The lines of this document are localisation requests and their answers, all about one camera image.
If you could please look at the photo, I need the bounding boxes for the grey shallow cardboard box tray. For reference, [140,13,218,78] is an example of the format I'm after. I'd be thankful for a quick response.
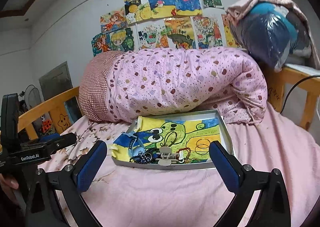
[112,110,234,170]

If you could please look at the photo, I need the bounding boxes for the black beaded bracelet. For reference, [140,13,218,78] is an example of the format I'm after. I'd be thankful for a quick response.
[129,149,161,164]

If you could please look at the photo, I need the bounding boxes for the person's left hand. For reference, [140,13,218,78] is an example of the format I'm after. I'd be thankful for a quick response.
[0,174,19,205]

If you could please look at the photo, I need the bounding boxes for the red string gold bracelet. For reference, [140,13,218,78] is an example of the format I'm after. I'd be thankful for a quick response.
[176,147,192,164]

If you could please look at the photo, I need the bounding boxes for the beige metal hair claw clip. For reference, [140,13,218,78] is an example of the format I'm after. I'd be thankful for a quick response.
[156,146,184,166]

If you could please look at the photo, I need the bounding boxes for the children's drawings on wall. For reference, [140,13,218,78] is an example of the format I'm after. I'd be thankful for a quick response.
[91,0,240,55]

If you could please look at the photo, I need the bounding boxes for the rolled pink dotted quilt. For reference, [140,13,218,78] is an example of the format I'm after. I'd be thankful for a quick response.
[79,47,267,124]

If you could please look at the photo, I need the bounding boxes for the colourful frog crayon drawing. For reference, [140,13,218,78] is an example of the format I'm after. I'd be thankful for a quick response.
[112,116,221,165]

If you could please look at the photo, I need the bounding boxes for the blue bundle in plastic bag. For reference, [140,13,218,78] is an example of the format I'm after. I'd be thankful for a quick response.
[229,2,312,72]

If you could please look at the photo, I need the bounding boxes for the light blue kids smartwatch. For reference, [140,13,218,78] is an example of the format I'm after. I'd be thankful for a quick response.
[121,132,145,158]

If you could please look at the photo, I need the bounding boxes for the grey door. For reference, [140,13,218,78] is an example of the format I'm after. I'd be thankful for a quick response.
[39,61,82,124]

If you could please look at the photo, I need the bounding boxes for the black power cable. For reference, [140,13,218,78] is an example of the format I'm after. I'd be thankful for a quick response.
[280,74,320,115]

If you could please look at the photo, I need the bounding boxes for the thin brown hair ties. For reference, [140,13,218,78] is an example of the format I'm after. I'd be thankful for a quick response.
[195,138,211,156]

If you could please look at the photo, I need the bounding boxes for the pink floral bed sheet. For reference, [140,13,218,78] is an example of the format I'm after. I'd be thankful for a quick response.
[37,103,320,227]

